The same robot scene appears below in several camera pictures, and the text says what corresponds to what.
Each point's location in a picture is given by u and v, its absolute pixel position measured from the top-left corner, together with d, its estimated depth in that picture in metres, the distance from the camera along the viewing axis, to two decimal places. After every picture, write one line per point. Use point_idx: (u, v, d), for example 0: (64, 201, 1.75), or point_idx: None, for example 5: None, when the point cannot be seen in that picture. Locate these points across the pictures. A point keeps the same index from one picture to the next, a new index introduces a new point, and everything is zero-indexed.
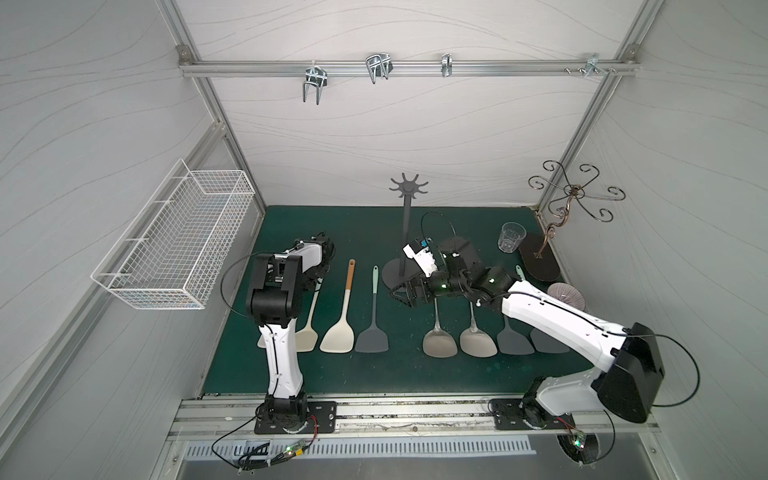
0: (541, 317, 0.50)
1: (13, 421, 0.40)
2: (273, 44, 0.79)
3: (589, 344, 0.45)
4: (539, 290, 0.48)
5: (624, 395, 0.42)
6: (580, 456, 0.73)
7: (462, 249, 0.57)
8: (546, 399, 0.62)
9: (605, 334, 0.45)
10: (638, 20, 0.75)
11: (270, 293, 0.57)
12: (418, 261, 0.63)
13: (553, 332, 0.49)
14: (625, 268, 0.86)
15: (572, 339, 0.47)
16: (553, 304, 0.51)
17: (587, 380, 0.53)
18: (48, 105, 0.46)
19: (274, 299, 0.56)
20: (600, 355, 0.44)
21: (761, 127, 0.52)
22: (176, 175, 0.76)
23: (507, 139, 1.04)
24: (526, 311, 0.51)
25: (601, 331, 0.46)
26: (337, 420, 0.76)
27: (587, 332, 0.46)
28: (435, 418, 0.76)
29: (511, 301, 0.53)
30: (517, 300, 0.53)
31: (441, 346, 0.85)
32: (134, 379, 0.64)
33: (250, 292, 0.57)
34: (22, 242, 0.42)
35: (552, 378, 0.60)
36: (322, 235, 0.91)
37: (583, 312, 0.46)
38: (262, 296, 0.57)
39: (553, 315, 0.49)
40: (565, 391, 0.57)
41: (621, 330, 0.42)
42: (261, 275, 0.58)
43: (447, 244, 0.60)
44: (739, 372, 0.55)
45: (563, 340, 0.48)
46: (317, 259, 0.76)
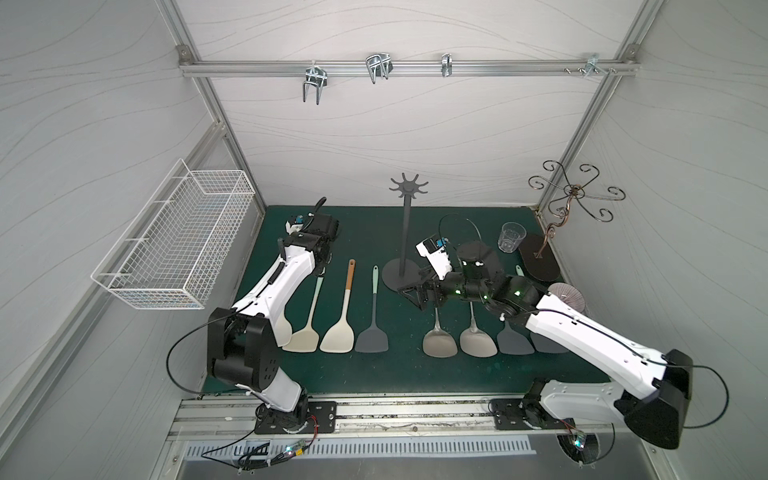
0: (574, 337, 0.46)
1: (12, 422, 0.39)
2: (274, 44, 0.79)
3: (627, 372, 0.42)
4: (570, 308, 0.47)
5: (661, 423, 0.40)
6: (581, 456, 0.73)
7: (485, 257, 0.52)
8: (550, 402, 0.62)
9: (644, 362, 0.43)
10: (638, 20, 0.75)
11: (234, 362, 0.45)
12: (432, 263, 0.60)
13: (585, 354, 0.46)
14: (624, 268, 0.80)
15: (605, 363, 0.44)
16: (585, 325, 0.47)
17: (605, 396, 0.52)
18: (49, 104, 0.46)
19: (238, 373, 0.45)
20: (638, 384, 0.42)
21: (761, 127, 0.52)
22: (176, 175, 0.76)
23: (506, 139, 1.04)
24: (556, 331, 0.48)
25: (641, 358, 0.43)
26: (337, 420, 0.76)
27: (625, 359, 0.43)
28: (435, 418, 0.76)
29: (539, 317, 0.49)
30: (549, 318, 0.49)
31: (441, 346, 0.85)
32: (134, 379, 0.64)
33: (210, 359, 0.45)
34: (21, 241, 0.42)
35: (557, 383, 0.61)
36: (324, 225, 0.68)
37: (617, 334, 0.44)
38: (226, 365, 0.45)
39: (588, 338, 0.46)
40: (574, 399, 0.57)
41: (660, 357, 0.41)
42: (219, 346, 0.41)
43: (467, 249, 0.55)
44: (740, 372, 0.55)
45: (593, 361, 0.46)
46: (309, 267, 0.60)
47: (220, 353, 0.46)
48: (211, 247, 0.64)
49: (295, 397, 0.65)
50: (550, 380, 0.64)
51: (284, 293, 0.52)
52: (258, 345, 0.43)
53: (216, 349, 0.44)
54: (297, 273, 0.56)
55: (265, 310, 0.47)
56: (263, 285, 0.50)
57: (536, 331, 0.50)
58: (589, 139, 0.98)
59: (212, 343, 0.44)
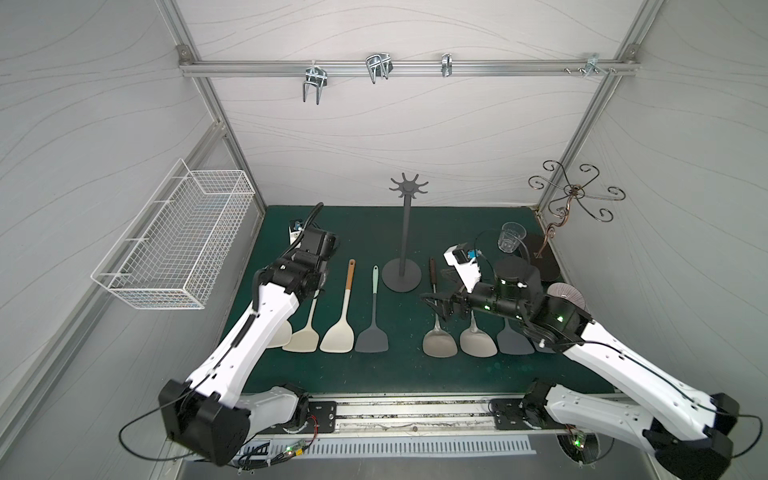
0: (622, 373, 0.44)
1: (12, 422, 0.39)
2: (274, 44, 0.79)
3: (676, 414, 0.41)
4: (618, 342, 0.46)
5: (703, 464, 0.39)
6: (580, 456, 0.73)
7: (529, 277, 0.47)
8: (557, 409, 0.62)
9: (694, 406, 0.41)
10: (638, 21, 0.75)
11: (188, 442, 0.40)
12: (461, 275, 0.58)
13: (627, 389, 0.44)
14: (624, 268, 0.80)
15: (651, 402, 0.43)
16: (633, 361, 0.44)
17: (629, 421, 0.51)
18: (49, 104, 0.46)
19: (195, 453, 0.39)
20: (687, 429, 0.40)
21: (761, 127, 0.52)
22: (176, 175, 0.76)
23: (506, 139, 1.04)
24: (603, 364, 0.45)
25: (691, 402, 0.41)
26: (337, 420, 0.76)
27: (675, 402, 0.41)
28: (435, 418, 0.76)
29: (587, 349, 0.45)
30: (595, 351, 0.45)
31: (442, 346, 0.85)
32: (134, 380, 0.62)
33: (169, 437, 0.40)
34: (21, 241, 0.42)
35: (565, 391, 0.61)
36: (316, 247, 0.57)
37: (664, 374, 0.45)
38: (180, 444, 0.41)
39: (636, 375, 0.43)
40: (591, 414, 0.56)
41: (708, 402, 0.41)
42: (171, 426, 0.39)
43: (506, 266, 0.50)
44: (741, 372, 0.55)
45: (635, 397, 0.44)
46: (288, 311, 0.50)
47: (173, 432, 0.41)
48: (211, 247, 0.64)
49: (293, 402, 0.64)
50: (558, 384, 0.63)
51: (252, 355, 0.45)
52: (206, 432, 0.36)
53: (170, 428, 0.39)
54: (269, 326, 0.47)
55: (222, 388, 0.40)
56: (227, 349, 0.43)
57: (572, 357, 0.47)
58: (589, 139, 0.98)
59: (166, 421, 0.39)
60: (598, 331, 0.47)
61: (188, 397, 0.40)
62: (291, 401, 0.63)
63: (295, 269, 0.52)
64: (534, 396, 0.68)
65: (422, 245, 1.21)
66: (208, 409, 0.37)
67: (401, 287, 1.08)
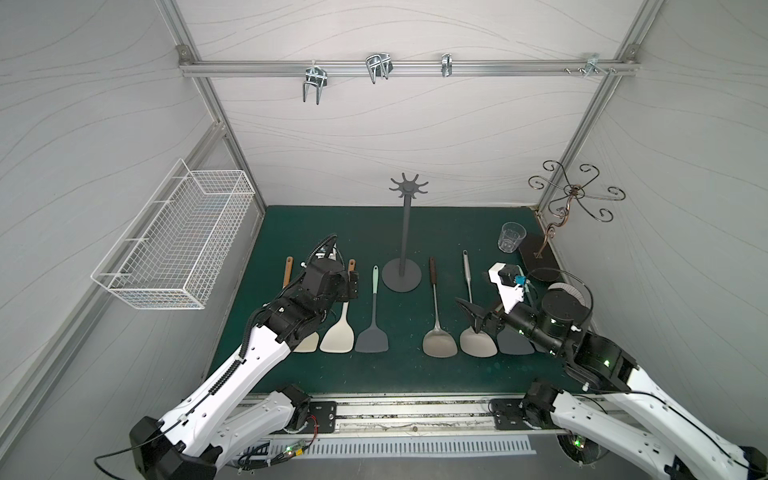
0: (665, 423, 0.44)
1: (12, 421, 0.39)
2: (274, 44, 0.79)
3: (713, 468, 0.42)
4: (659, 389, 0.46)
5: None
6: (581, 456, 0.73)
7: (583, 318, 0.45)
8: (564, 418, 0.62)
9: (730, 462, 0.42)
10: (638, 21, 0.75)
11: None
12: (501, 296, 0.56)
13: (660, 435, 0.45)
14: (625, 269, 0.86)
15: (689, 454, 0.43)
16: (675, 412, 0.44)
17: (647, 450, 0.52)
18: (49, 104, 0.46)
19: None
20: None
21: (760, 127, 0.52)
22: (176, 175, 0.76)
23: (506, 139, 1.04)
24: (646, 412, 0.44)
25: (727, 457, 0.42)
26: (337, 420, 0.76)
27: (712, 456, 0.42)
28: (435, 418, 0.76)
29: (633, 397, 0.45)
30: (642, 401, 0.44)
31: (441, 346, 0.85)
32: (133, 380, 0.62)
33: None
34: (22, 241, 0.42)
35: (570, 398, 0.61)
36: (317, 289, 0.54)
37: (702, 425, 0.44)
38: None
39: (675, 424, 0.44)
40: (602, 431, 0.57)
41: (745, 459, 0.42)
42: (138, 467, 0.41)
43: (558, 304, 0.47)
44: (741, 373, 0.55)
45: (668, 444, 0.45)
46: (277, 360, 0.49)
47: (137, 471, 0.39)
48: (211, 247, 0.64)
49: (287, 412, 0.62)
50: (565, 393, 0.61)
51: (227, 404, 0.43)
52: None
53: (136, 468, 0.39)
54: (249, 377, 0.45)
55: (188, 436, 0.39)
56: (205, 395, 0.42)
57: (612, 400, 0.47)
58: (589, 139, 0.98)
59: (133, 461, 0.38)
60: (642, 378, 0.46)
61: (154, 440, 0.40)
62: (280, 412, 0.61)
63: (293, 313, 0.51)
64: (534, 399, 0.67)
65: (422, 246, 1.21)
66: (169, 462, 0.37)
67: (402, 286, 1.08)
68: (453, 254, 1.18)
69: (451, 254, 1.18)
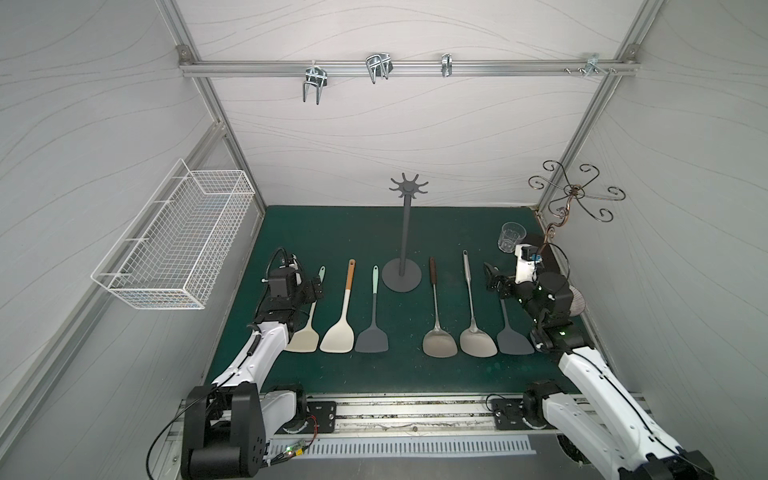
0: (595, 387, 0.50)
1: (12, 422, 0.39)
2: (274, 44, 0.79)
3: (629, 434, 0.44)
4: (604, 367, 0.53)
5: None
6: (580, 456, 0.73)
7: (559, 293, 0.57)
8: (554, 409, 0.62)
9: (651, 438, 0.43)
10: (638, 20, 0.75)
11: (212, 448, 0.41)
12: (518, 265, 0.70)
13: (600, 409, 0.49)
14: (625, 268, 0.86)
15: (615, 424, 0.46)
16: (612, 384, 0.50)
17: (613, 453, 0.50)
18: (49, 105, 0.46)
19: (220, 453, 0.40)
20: (635, 452, 0.43)
21: (761, 127, 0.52)
22: (176, 175, 0.76)
23: (506, 140, 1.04)
24: (583, 376, 0.52)
25: (649, 433, 0.44)
26: (337, 420, 0.76)
27: (633, 425, 0.45)
28: (435, 418, 0.76)
29: (573, 359, 0.54)
30: (579, 362, 0.53)
31: (441, 346, 0.85)
32: (133, 380, 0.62)
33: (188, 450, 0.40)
34: (22, 241, 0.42)
35: (568, 399, 0.64)
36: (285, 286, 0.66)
37: (641, 409, 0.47)
38: (202, 455, 0.40)
39: (606, 390, 0.49)
40: (583, 429, 0.56)
41: (674, 445, 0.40)
42: (200, 428, 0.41)
43: (550, 279, 0.60)
44: (740, 372, 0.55)
45: (606, 419, 0.48)
46: (279, 346, 0.58)
47: (199, 439, 0.40)
48: (211, 247, 0.64)
49: (292, 399, 0.65)
50: (568, 395, 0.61)
51: (264, 366, 0.52)
52: (244, 416, 0.41)
53: (197, 434, 0.40)
54: (272, 345, 0.56)
55: (250, 377, 0.46)
56: (244, 356, 0.50)
57: (567, 372, 0.55)
58: (589, 139, 0.98)
59: (191, 426, 0.40)
60: (593, 354, 0.55)
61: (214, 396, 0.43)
62: (290, 399, 0.64)
63: (279, 313, 0.64)
64: (538, 386, 0.69)
65: (422, 245, 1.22)
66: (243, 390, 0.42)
67: (402, 286, 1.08)
68: (453, 254, 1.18)
69: (451, 254, 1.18)
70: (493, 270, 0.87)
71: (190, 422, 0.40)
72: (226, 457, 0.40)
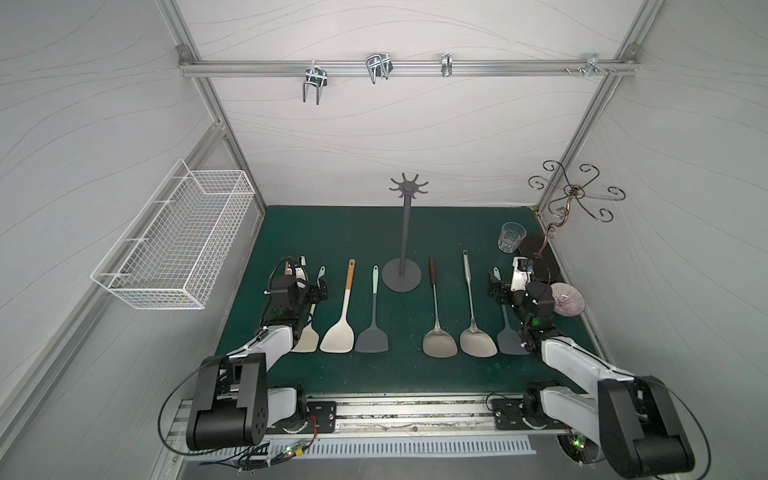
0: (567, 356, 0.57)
1: (12, 422, 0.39)
2: (274, 44, 0.79)
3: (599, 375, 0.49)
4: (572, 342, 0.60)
5: (611, 424, 0.43)
6: (580, 456, 0.73)
7: (542, 298, 0.66)
8: (551, 398, 0.63)
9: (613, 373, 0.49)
10: (638, 20, 0.75)
11: (217, 417, 0.42)
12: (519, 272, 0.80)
13: (575, 376, 0.54)
14: (624, 269, 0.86)
15: (588, 377, 0.51)
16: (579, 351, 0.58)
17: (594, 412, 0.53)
18: (49, 105, 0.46)
19: (226, 421, 0.41)
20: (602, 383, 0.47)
21: (761, 127, 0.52)
22: (176, 175, 0.76)
23: (506, 140, 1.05)
24: (558, 352, 0.59)
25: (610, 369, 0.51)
26: (337, 420, 0.76)
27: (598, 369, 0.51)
28: (435, 418, 0.76)
29: (549, 344, 0.62)
30: (554, 342, 0.62)
31: (441, 346, 0.85)
32: (134, 379, 0.64)
33: (195, 413, 0.42)
34: (22, 241, 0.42)
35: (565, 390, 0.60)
36: (286, 296, 0.68)
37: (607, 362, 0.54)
38: (209, 421, 0.41)
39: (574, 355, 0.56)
40: (568, 402, 0.59)
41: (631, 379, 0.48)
42: (209, 391, 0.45)
43: (535, 286, 0.69)
44: (739, 371, 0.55)
45: (582, 381, 0.52)
46: (282, 350, 0.61)
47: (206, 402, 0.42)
48: (211, 247, 0.64)
49: (294, 396, 0.66)
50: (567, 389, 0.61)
51: (269, 356, 0.54)
52: (249, 383, 0.43)
53: (205, 398, 0.42)
54: (278, 341, 0.59)
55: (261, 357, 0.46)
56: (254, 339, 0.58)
57: (550, 361, 0.61)
58: (589, 139, 0.98)
59: (202, 388, 0.43)
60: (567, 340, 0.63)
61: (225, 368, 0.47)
62: (290, 394, 0.64)
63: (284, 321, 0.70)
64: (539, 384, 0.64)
65: (422, 245, 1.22)
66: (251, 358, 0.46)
67: (402, 286, 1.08)
68: (453, 254, 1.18)
69: (451, 254, 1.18)
70: (491, 278, 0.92)
71: (200, 383, 0.43)
72: (231, 424, 0.41)
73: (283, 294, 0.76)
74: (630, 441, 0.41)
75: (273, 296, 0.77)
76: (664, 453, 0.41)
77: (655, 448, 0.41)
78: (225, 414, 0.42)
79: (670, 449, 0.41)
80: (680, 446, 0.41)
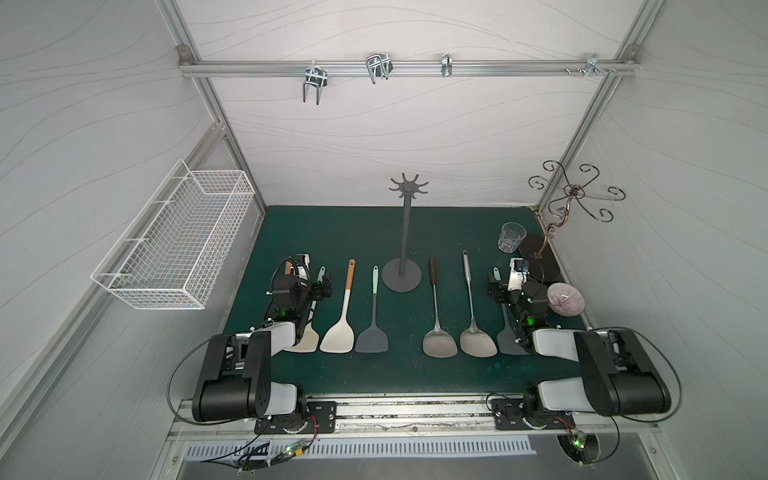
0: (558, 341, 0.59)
1: (13, 421, 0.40)
2: (274, 44, 0.79)
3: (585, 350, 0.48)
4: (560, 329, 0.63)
5: (591, 369, 0.46)
6: (580, 456, 0.73)
7: (537, 296, 0.70)
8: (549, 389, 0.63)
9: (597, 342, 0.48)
10: (638, 20, 0.75)
11: (220, 390, 0.43)
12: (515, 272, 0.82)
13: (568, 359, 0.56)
14: (624, 268, 0.80)
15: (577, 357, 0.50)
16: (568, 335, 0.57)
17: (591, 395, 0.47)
18: (50, 105, 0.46)
19: (230, 394, 0.43)
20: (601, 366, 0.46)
21: (761, 127, 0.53)
22: (176, 175, 0.76)
23: (506, 140, 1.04)
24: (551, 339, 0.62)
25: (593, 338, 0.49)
26: (337, 420, 0.76)
27: None
28: (435, 418, 0.76)
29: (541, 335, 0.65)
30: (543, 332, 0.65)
31: (441, 346, 0.85)
32: (134, 379, 0.64)
33: (202, 384, 0.44)
34: (22, 241, 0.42)
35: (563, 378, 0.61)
36: (287, 296, 0.69)
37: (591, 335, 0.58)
38: (212, 394, 0.43)
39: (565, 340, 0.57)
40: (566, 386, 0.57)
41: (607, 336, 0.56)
42: (217, 363, 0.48)
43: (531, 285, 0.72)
44: (739, 371, 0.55)
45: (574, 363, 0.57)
46: (284, 345, 0.62)
47: (213, 372, 0.44)
48: (211, 247, 0.64)
49: (295, 394, 0.66)
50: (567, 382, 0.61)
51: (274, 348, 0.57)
52: (255, 354, 0.46)
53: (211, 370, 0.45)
54: (280, 336, 0.61)
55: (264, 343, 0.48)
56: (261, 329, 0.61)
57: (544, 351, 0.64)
58: (589, 139, 0.98)
59: (210, 361, 0.45)
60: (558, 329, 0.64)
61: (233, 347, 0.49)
62: (290, 392, 0.64)
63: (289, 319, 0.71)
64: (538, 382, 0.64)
65: (423, 245, 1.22)
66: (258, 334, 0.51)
67: (402, 286, 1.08)
68: (453, 254, 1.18)
69: (451, 254, 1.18)
70: (490, 278, 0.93)
71: (208, 357, 0.46)
72: (232, 396, 0.43)
73: (285, 295, 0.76)
74: (606, 377, 0.45)
75: (273, 296, 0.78)
76: (639, 390, 0.44)
77: (630, 385, 0.45)
78: (229, 386, 0.44)
79: (646, 388, 0.44)
80: (655, 387, 0.44)
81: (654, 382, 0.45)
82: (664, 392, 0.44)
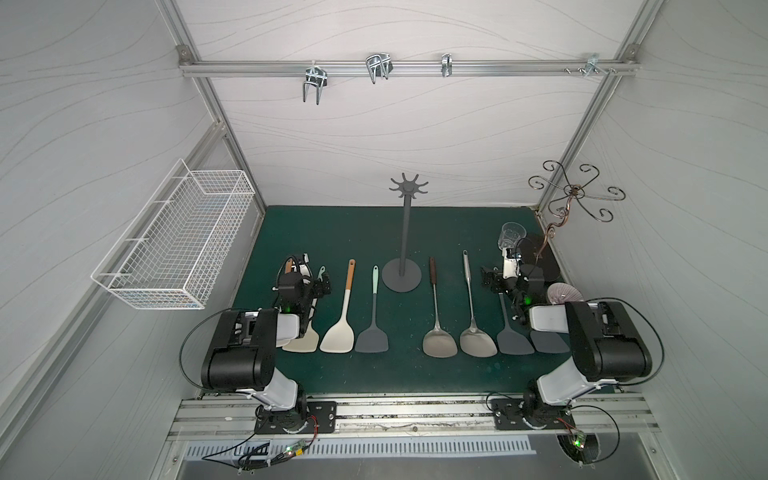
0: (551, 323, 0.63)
1: (12, 422, 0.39)
2: (274, 44, 0.79)
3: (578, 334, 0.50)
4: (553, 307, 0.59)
5: (578, 333, 0.50)
6: (580, 456, 0.73)
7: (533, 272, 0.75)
8: (546, 382, 0.64)
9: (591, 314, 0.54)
10: (637, 21, 0.75)
11: (228, 360, 0.46)
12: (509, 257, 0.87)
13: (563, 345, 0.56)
14: (625, 268, 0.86)
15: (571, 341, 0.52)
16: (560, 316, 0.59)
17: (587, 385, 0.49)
18: (49, 105, 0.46)
19: (239, 364, 0.45)
20: None
21: (760, 127, 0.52)
22: (176, 175, 0.76)
23: (506, 140, 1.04)
24: (546, 321, 0.65)
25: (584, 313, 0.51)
26: (337, 420, 0.76)
27: None
28: (435, 417, 0.76)
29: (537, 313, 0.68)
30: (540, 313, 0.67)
31: (441, 346, 0.85)
32: (134, 379, 0.64)
33: (211, 353, 0.47)
34: (23, 241, 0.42)
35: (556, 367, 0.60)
36: (290, 290, 0.71)
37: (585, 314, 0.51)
38: (220, 363, 0.45)
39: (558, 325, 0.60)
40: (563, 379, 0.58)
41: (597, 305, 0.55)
42: (227, 334, 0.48)
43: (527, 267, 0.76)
44: (738, 370, 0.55)
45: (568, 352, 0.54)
46: (286, 337, 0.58)
47: (223, 341, 0.47)
48: (211, 247, 0.64)
49: (295, 393, 0.66)
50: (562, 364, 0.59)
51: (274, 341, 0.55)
52: (265, 328, 0.49)
53: (220, 341, 0.47)
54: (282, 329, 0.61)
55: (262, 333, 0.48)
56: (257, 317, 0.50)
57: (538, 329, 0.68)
58: (589, 139, 0.98)
59: (220, 332, 0.48)
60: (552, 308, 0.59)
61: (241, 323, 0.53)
62: (291, 389, 0.65)
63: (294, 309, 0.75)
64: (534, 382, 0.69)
65: (423, 245, 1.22)
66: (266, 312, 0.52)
67: (402, 286, 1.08)
68: (453, 253, 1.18)
69: (451, 254, 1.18)
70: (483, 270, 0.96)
71: (218, 329, 0.49)
72: (239, 367, 0.45)
73: (289, 293, 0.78)
74: (591, 341, 0.48)
75: (279, 293, 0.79)
76: (622, 353, 0.47)
77: (614, 347, 0.48)
78: (237, 356, 0.46)
79: (631, 354, 0.47)
80: (639, 352, 0.47)
81: (639, 347, 0.47)
82: (648, 360, 0.46)
